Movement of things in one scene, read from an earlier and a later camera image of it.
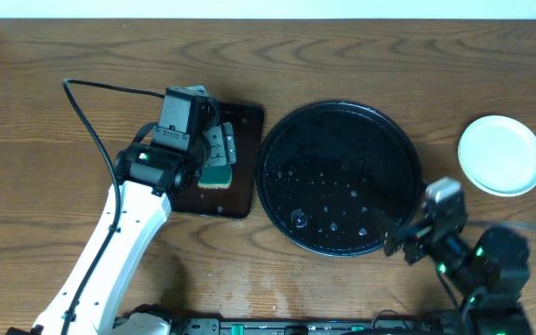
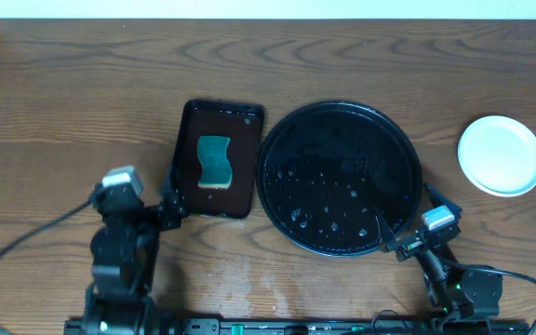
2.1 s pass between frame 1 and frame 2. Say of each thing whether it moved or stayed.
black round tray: stayed
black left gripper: moved
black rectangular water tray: stayed
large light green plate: stayed
